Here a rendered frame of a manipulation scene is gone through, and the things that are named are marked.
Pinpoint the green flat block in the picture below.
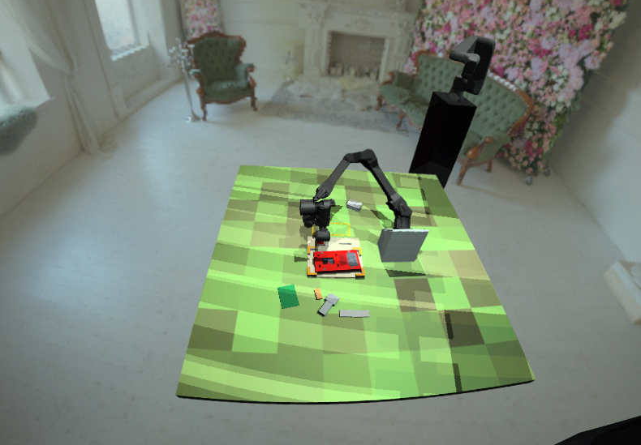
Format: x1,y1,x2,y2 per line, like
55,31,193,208
277,285,299,309

